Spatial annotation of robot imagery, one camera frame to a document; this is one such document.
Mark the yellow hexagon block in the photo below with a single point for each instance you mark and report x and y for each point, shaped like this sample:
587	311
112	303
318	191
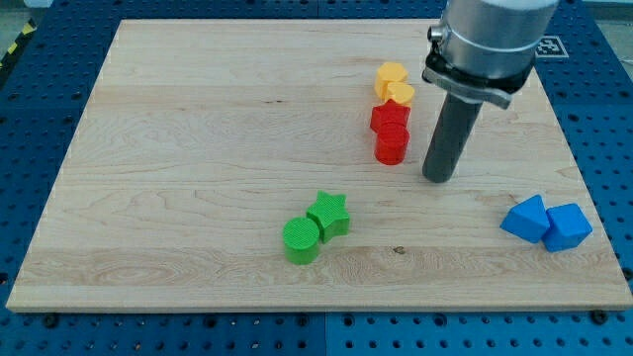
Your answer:
387	73

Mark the red cylinder block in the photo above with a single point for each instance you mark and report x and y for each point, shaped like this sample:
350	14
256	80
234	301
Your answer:
391	144

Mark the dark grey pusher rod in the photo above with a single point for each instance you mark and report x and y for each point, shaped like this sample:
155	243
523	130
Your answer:
455	122

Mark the red star block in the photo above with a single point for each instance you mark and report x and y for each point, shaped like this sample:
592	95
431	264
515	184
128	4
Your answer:
390	112

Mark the black white fiducial tag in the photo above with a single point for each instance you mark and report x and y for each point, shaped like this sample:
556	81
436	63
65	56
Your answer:
551	47

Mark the green star block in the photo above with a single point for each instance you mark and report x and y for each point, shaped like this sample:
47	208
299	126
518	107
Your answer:
330	214

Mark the light wooden board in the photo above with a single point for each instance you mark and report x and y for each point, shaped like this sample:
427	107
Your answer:
201	139

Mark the black yellow hazard tape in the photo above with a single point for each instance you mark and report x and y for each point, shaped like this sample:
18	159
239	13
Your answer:
18	46

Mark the blue triangle block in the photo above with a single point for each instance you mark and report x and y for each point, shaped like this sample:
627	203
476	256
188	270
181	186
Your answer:
527	220

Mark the blue cube block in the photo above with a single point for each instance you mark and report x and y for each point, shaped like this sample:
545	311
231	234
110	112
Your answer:
569	227

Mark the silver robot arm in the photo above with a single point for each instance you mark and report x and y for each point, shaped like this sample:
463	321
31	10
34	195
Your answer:
484	50

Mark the green cylinder block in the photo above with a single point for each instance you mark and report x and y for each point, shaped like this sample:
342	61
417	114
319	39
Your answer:
301	240

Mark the yellow heart block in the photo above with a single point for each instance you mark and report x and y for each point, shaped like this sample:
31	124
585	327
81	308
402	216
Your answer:
400	92

